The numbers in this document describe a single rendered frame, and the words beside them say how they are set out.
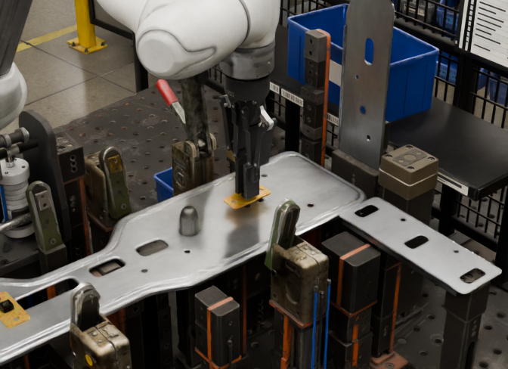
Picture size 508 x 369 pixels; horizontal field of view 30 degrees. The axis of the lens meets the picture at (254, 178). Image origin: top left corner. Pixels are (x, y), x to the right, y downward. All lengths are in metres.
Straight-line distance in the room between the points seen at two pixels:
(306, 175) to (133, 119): 0.95
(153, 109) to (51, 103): 1.69
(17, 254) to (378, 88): 0.70
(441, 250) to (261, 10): 0.50
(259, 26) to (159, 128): 1.16
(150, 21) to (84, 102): 2.98
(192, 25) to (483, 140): 0.76
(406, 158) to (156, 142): 0.94
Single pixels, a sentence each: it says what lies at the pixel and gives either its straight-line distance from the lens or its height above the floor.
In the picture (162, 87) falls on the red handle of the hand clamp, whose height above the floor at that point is 1.14.
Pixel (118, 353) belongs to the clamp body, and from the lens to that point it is 1.35.
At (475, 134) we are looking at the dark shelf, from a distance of 1.90.
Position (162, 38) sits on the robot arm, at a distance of 1.32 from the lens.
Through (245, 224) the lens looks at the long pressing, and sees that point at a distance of 1.64.
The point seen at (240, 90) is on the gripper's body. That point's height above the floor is 1.25.
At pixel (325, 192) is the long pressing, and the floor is 1.00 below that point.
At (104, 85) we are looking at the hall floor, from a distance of 4.45.
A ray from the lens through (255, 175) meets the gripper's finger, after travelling 1.63.
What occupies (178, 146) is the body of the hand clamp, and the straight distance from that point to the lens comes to 1.77.
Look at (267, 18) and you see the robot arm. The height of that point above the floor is 1.37.
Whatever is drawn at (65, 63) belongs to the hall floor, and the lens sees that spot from 4.71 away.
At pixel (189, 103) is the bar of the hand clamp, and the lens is 1.70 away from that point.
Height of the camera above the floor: 1.92
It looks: 31 degrees down
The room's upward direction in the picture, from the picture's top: straight up
